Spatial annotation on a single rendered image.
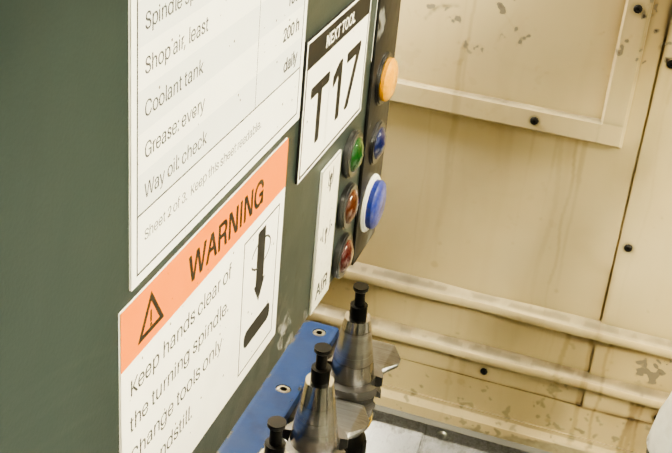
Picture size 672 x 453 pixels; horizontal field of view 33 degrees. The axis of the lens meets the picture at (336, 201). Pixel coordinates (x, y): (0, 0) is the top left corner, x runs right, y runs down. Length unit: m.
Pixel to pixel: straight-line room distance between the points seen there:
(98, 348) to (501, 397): 1.27
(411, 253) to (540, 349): 0.22
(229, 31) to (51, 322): 0.13
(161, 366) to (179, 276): 0.03
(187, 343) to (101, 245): 0.10
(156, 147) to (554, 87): 1.04
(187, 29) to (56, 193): 0.08
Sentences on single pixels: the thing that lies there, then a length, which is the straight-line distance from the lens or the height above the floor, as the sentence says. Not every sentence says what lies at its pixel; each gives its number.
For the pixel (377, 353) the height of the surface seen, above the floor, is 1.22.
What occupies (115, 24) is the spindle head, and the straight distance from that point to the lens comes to 0.33.
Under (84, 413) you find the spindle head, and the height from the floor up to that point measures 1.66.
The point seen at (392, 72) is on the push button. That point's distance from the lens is 0.64.
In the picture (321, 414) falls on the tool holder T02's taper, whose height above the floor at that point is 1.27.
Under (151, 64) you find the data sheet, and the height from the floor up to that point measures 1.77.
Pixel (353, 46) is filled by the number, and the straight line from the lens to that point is 0.58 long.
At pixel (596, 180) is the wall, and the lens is 1.43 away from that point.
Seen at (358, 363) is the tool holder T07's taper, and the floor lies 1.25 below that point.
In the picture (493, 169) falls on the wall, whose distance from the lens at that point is 1.45.
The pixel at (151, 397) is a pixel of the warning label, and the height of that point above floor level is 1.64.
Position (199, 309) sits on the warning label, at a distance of 0.45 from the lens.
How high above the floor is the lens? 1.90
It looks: 28 degrees down
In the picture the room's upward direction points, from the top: 5 degrees clockwise
